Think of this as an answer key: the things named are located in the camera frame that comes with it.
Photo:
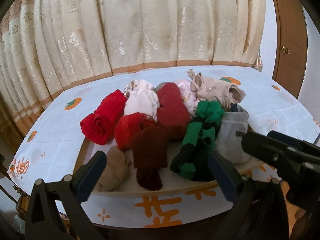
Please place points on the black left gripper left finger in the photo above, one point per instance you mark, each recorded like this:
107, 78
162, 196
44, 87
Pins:
43, 218

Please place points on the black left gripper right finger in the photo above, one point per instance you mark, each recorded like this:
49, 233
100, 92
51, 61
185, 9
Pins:
259, 209

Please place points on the grey sock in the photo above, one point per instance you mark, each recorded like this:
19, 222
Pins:
234, 124

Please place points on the green underwear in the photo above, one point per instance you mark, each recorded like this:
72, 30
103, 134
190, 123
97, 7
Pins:
192, 160

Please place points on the brown garment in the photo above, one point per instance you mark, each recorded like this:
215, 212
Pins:
116, 171

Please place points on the bright red underwear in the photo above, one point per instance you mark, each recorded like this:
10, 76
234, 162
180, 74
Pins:
98, 127

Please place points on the beige dotted thermal underwear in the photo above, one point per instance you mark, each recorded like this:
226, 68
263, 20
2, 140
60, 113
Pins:
210, 89

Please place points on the white pink underwear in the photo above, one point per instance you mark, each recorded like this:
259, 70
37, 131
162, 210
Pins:
189, 98

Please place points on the dark maroon underwear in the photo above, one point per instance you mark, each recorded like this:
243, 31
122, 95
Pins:
149, 148

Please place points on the dark red underwear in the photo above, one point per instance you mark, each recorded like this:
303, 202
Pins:
172, 112

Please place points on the pale pink bra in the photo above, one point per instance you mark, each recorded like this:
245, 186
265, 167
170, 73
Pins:
141, 98

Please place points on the white orange-print table cover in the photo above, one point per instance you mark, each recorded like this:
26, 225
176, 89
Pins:
55, 147

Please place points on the shallow gold cardboard tray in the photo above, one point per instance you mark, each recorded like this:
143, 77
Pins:
172, 183

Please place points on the wooden door with knob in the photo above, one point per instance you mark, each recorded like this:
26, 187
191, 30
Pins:
292, 45

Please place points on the cream floral curtain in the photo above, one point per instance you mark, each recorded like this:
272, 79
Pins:
48, 46

